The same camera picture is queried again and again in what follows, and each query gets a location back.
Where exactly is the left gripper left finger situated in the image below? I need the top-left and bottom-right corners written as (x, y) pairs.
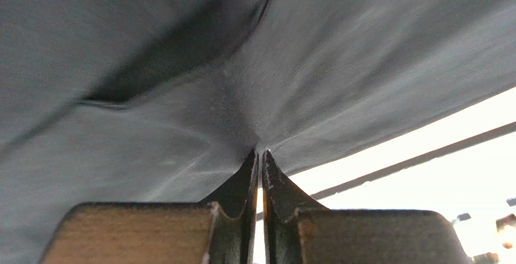
top-left (40, 151), bottom-right (259, 263)

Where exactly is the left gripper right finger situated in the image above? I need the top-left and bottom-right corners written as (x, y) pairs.
top-left (262, 151), bottom-right (471, 264)

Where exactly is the black t shirt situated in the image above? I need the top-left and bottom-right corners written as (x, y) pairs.
top-left (1, 0), bottom-right (515, 263)

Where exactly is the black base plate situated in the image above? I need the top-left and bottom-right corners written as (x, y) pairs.
top-left (256, 121), bottom-right (516, 222)

